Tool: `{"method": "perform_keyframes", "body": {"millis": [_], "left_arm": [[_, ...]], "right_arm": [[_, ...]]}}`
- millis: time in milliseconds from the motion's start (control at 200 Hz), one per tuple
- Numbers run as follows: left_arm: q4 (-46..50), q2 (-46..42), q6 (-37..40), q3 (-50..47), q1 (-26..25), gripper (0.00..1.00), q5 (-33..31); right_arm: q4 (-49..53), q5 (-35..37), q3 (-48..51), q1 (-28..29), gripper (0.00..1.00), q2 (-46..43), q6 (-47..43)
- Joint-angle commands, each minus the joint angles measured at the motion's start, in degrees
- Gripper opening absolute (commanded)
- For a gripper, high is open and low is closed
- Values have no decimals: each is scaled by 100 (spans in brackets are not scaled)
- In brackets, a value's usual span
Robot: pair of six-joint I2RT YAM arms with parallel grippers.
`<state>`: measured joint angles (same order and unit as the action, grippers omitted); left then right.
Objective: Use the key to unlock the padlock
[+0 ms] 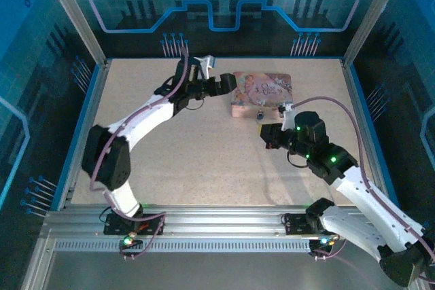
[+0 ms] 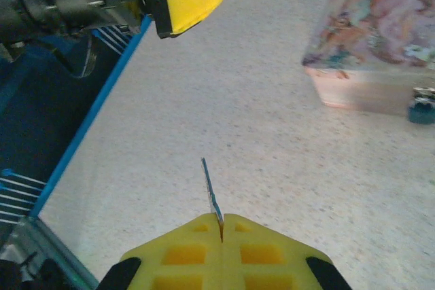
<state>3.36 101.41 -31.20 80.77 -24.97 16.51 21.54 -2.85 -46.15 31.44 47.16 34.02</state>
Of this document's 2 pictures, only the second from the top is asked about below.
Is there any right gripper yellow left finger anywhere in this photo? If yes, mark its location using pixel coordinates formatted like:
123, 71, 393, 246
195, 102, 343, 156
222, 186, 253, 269
98, 213, 225, 290

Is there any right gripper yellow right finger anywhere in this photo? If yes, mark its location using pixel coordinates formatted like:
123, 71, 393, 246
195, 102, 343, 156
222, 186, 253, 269
222, 214, 353, 290

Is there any pink illustrated tin box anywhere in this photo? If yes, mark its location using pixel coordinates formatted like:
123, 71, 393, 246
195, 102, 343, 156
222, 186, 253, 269
301, 0, 435, 116

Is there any small padlock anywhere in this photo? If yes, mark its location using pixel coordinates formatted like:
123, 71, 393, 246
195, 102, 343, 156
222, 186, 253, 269
407, 86, 435, 125

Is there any blue table edge strip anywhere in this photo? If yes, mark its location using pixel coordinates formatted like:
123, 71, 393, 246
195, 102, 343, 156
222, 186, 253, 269
29, 14, 152, 218

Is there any aluminium frame side rail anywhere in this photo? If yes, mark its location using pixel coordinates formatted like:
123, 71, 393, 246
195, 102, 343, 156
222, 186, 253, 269
0, 217, 101, 290

